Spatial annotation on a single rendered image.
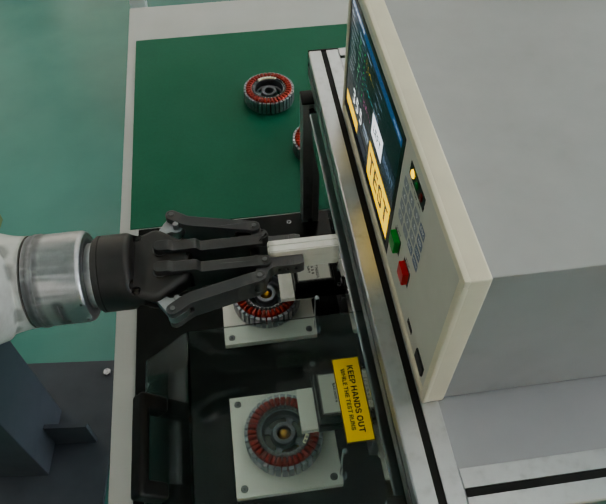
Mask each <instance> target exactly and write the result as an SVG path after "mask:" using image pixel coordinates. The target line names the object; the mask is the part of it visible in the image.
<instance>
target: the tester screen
mask: <svg viewBox="0 0 606 504"><path fill-rule="evenodd" d="M353 84H354V87H355V91H356V94H357V97H358V101H359V104H360V108H361V111H362V114H363V119H362V129H361V128H360V125H359V121H358V118H357V114H356V111H355V107H354V104H353V100H352V93H353ZM347 88H348V92H349V95H350V99H351V102H352V106H353V109H354V113H355V116H356V120H357V123H358V127H359V130H360V134H361V137H362V141H363V145H364V148H365V152H366V156H365V161H364V158H363V154H362V151H361V147H360V144H359V140H358V136H357V133H356V129H355V126H354V122H353V119H352V115H351V111H350V108H349V104H348V101H347V90H346V104H347V107H348V111H349V115H350V118H351V122H352V125H353V129H354V133H355V136H356V140H357V143H358V147H359V151H360V154H361V158H362V161H363V165H364V169H365V172H366V169H367V160H368V151H369V142H371V146H372V149H373V152H374V156H375V159H376V163H377V166H378V169H379V173H380V176H381V180H382V183H383V186H384V190H385V193H386V196H387V200H388V203H389V207H390V213H391V207H392V201H393V195H394V189H395V183H396V177H397V171H398V165H399V159H400V153H401V147H402V141H403V140H402V137H401V134H400V131H399V128H398V125H397V122H396V119H395V116H394V113H393V110H392V107H391V104H390V101H389V98H388V96H387V93H386V90H385V87H384V84H383V81H382V78H381V75H380V72H379V69H378V66H377V63H376V60H375V57H374V54H373V51H372V49H371V46H370V43H369V40H368V37H367V34H366V31H365V28H364V25H363V22H362V19H361V16H360V13H359V10H358V7H357V5H356V2H355V0H353V1H352V16H351V31H350V46H349V60H348V75H347ZM373 112H374V116H375V119H376V122H377V125H378V128H379V132H380V135H381V138H382V141H383V144H384V148H385V151H386V154H387V157H388V160H389V164H390V167H391V170H392V173H393V176H394V180H395V182H394V188H393V194H392V200H391V198H390V195H389V191H388V188H387V185H386V181H385V178H384V175H383V171H382V168H381V165H380V161H379V158H378V155H377V151H376V148H375V145H374V141H373V138H372V135H371V127H372V118H373ZM366 176H367V172H366ZM367 179H368V176H367ZM368 183H369V179H368ZM369 187H370V190H371V186H370V183H369ZM371 194H372V198H373V201H374V197H373V193H372V190H371ZM374 205H375V208H376V204H375V201H374ZM376 212H377V216H378V219H379V215H378V211H377V208H376ZM379 223H380V226H381V222H380V219H379ZM381 230H382V234H383V237H384V233H383V229H382V226H381ZM384 241H385V243H386V238H385V237H384Z"/></svg>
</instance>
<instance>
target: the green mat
mask: <svg viewBox="0 0 606 504"><path fill-rule="evenodd" d="M346 36H347V24H336V25H323V26H311V27H299V28H287V29H274V30H262V31H250V32H238V33H225V34H213V35H201V36H189V37H176V38H164V39H152V40H140V41H136V59H135V91H134V124H133V156H132V188H131V220H130V230H136V229H145V228H154V227H162V226H163V224H164V223H165V222H166V217H165V214H166V212H168V211H170V210H174V211H176V212H179V213H182V214H184V215H187V216H194V217H207V218H221V219H239V218H249V217H258V216H267V215H277V214H286V213H296V212H300V159H298V158H297V157H296V156H295V154H294V152H293V133H294V131H295V130H296V128H297V127H299V126H300V91H306V90H311V85H310V81H309V77H308V50H317V49H328V48H345V47H346ZM268 72H271V73H272V72H273V73H279V74H282V75H284V76H286V77H288V78H289V79H290V80H291V82H292V83H293V85H294V101H293V103H292V105H291V106H290V107H289V108H288V109H286V110H285V111H283V112H279V113H277V114H276V113H275V114H263V113H262V114H260V113H259V112H258V113H257V112H255V111H252V109H250V108H249V107H247V105H246V103H245V100H244V85H245V83H246V82H247V80H249V79H250V78H252V77H253V76H255V75H257V74H260V73H268Z"/></svg>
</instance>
